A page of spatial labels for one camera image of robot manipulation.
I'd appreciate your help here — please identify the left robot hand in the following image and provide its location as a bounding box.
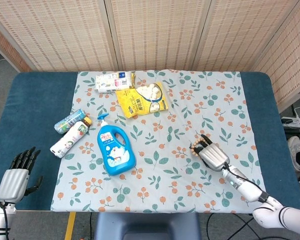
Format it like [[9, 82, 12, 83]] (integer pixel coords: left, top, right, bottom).
[[0, 146, 44, 203]]

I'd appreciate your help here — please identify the white drink bottle orange cap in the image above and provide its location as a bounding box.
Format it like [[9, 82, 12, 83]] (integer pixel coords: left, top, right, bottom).
[[49, 116, 93, 159]]

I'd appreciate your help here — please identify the white toothpaste box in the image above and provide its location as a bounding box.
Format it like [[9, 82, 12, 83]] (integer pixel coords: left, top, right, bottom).
[[94, 70, 133, 94]]

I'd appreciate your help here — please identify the blue green drink can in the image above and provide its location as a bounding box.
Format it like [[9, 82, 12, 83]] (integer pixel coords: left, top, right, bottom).
[[53, 109, 87, 135]]

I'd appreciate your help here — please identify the white sneaker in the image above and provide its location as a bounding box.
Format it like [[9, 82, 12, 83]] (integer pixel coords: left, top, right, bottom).
[[287, 135, 300, 172]]

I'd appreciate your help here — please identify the yellow snack bag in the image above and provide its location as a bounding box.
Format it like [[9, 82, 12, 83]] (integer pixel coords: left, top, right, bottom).
[[115, 81, 169, 119]]

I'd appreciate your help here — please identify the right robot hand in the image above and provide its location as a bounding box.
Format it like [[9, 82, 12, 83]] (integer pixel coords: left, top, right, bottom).
[[189, 134, 231, 172]]

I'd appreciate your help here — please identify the blue shampoo pump bottle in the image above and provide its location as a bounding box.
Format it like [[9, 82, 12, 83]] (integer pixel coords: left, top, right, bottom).
[[96, 112, 137, 177]]

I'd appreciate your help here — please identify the floral pattern tablecloth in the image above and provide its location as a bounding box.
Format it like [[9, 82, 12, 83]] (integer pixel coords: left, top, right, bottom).
[[50, 69, 267, 215]]

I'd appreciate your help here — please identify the woven folding screen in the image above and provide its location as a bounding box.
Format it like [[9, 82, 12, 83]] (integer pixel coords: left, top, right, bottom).
[[0, 0, 300, 106]]

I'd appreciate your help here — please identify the wooden bead bracelet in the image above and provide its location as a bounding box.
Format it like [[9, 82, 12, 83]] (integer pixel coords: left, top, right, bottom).
[[190, 136, 209, 156]]

